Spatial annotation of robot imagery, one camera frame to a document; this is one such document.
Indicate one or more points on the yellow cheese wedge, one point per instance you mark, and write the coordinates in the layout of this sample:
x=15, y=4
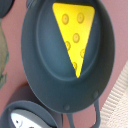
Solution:
x=75, y=23

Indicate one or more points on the white toy fish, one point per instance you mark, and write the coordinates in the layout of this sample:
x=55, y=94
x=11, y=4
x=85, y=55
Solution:
x=20, y=121

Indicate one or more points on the large grey pot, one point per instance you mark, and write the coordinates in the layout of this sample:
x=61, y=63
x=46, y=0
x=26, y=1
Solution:
x=47, y=65

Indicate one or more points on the small grey pot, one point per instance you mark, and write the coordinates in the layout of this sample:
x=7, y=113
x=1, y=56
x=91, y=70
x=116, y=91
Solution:
x=32, y=111

